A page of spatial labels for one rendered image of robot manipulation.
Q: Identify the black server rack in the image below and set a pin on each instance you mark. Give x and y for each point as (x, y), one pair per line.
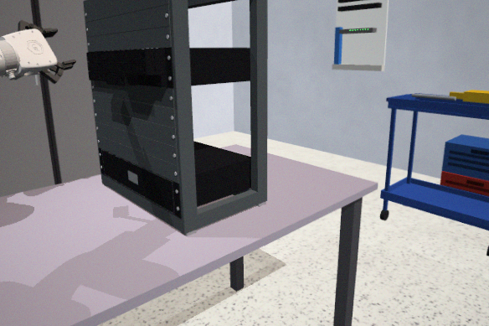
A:
(145, 133)

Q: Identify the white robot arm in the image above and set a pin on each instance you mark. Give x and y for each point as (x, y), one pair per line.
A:
(8, 61)

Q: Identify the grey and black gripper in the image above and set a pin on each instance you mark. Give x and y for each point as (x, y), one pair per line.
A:
(34, 56)

